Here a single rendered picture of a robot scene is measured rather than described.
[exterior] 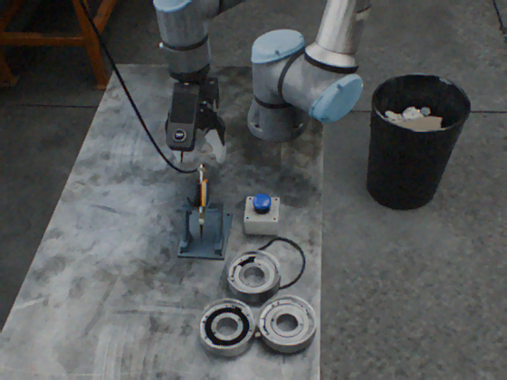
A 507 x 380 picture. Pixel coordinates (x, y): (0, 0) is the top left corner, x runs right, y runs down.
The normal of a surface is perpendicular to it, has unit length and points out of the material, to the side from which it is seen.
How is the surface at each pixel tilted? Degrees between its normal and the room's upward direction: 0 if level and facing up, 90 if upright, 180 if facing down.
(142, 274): 0
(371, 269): 0
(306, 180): 0
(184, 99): 31
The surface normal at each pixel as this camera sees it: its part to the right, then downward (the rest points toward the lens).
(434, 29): -0.07, -0.65
